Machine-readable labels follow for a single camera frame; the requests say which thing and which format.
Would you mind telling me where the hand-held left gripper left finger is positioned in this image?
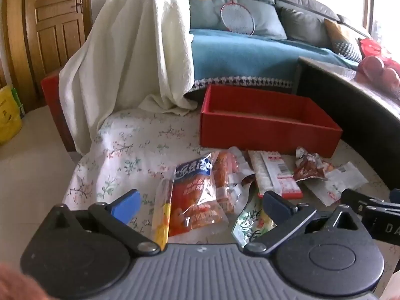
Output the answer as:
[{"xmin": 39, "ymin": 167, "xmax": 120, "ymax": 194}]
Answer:
[{"xmin": 47, "ymin": 189, "xmax": 161, "ymax": 255}]

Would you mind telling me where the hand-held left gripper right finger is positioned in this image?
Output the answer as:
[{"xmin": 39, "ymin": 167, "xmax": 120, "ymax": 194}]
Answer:
[{"xmin": 244, "ymin": 190, "xmax": 360, "ymax": 255}]

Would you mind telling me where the plain white snack packet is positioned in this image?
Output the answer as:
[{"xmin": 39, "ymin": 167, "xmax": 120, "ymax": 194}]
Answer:
[{"xmin": 303, "ymin": 162, "xmax": 369, "ymax": 207}]

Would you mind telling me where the green white snack packet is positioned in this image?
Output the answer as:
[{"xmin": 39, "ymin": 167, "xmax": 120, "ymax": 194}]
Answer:
[{"xmin": 230, "ymin": 198, "xmax": 278, "ymax": 252}]

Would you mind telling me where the white red striped snack packet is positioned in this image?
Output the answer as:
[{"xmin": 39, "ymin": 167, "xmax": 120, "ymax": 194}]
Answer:
[{"xmin": 248, "ymin": 150, "xmax": 304, "ymax": 199}]

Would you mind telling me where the white brown snack packet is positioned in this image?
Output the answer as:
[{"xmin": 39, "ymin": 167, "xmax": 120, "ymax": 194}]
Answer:
[{"xmin": 294, "ymin": 146, "xmax": 335, "ymax": 182}]

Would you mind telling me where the clear sausage snack packet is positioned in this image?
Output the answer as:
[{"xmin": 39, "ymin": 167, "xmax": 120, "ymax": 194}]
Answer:
[{"xmin": 215, "ymin": 146, "xmax": 254, "ymax": 215}]

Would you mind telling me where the orange snack packet blue label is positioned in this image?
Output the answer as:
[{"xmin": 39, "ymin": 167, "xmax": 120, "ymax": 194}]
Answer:
[{"xmin": 167, "ymin": 151, "xmax": 230, "ymax": 236}]

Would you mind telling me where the red cardboard box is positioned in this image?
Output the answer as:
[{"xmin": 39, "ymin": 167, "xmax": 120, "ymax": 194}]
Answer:
[{"xmin": 200, "ymin": 84, "xmax": 344, "ymax": 158}]

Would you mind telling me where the floral cloth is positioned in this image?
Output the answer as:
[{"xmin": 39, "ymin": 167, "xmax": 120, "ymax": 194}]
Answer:
[{"xmin": 62, "ymin": 101, "xmax": 391, "ymax": 249}]

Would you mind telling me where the dark coffee table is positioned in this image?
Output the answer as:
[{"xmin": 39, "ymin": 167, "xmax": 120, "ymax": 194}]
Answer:
[{"xmin": 295, "ymin": 55, "xmax": 400, "ymax": 194}]

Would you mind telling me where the bag of red apples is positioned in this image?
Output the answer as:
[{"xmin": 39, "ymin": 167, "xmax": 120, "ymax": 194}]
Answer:
[{"xmin": 356, "ymin": 37, "xmax": 400, "ymax": 89}]

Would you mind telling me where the red side cabinet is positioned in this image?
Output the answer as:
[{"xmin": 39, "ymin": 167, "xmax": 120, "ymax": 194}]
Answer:
[{"xmin": 40, "ymin": 69, "xmax": 77, "ymax": 154}]

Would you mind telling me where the yellow plastic bag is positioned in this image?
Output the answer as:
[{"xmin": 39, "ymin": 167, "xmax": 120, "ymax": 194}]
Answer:
[{"xmin": 0, "ymin": 85, "xmax": 26, "ymax": 146}]

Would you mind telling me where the white towel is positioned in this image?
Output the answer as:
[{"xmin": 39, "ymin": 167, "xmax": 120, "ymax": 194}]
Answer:
[{"xmin": 59, "ymin": 0, "xmax": 201, "ymax": 155}]

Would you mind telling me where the yellow patterned cushion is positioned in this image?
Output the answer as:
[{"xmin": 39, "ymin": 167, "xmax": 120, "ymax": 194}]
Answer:
[{"xmin": 323, "ymin": 19, "xmax": 363, "ymax": 63}]

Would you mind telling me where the grey cushion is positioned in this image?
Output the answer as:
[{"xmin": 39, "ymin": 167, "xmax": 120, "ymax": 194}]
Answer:
[{"xmin": 279, "ymin": 6, "xmax": 341, "ymax": 49}]

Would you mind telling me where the wooden door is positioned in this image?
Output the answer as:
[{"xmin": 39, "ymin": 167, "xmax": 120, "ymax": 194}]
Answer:
[{"xmin": 23, "ymin": 0, "xmax": 93, "ymax": 113}]

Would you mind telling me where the red badminton racket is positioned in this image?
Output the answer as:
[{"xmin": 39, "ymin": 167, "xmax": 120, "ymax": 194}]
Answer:
[{"xmin": 220, "ymin": 0, "xmax": 255, "ymax": 35}]

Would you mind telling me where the large teal cushion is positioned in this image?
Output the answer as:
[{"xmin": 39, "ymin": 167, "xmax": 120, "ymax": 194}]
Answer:
[{"xmin": 189, "ymin": 0, "xmax": 288, "ymax": 40}]

